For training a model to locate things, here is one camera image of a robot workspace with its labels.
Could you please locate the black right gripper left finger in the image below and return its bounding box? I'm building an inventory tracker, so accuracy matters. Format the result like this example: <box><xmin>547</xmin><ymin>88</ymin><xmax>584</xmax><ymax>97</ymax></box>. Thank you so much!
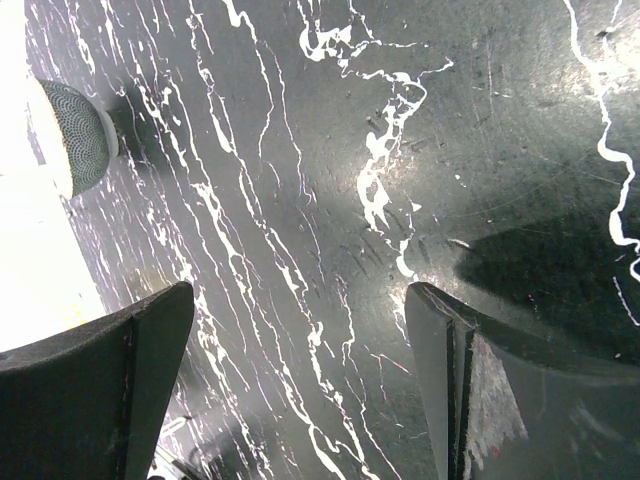
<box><xmin>1</xmin><ymin>281</ymin><xmax>194</xmax><ymax>479</ymax></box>

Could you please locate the grey bowl red rim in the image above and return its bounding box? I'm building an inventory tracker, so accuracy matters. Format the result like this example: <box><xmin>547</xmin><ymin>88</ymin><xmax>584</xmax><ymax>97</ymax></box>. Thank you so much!
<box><xmin>37</xmin><ymin>79</ymin><xmax>120</xmax><ymax>200</ymax></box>

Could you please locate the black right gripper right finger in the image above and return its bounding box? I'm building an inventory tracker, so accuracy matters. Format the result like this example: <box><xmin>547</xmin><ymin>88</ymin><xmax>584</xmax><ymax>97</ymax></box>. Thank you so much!
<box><xmin>405</xmin><ymin>282</ymin><xmax>639</xmax><ymax>479</ymax></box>

